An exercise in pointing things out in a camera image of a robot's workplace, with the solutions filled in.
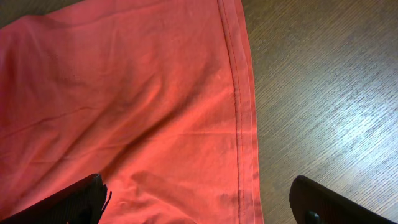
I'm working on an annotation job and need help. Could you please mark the salmon red t-shirt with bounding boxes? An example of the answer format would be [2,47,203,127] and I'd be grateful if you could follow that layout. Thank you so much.
[1,0,263,223]

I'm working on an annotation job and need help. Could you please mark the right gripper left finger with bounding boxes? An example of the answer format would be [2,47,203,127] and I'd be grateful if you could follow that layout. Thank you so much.
[1,174,112,224]

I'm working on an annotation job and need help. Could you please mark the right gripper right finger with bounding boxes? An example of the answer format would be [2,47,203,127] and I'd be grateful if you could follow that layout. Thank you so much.
[289,175,396,224]

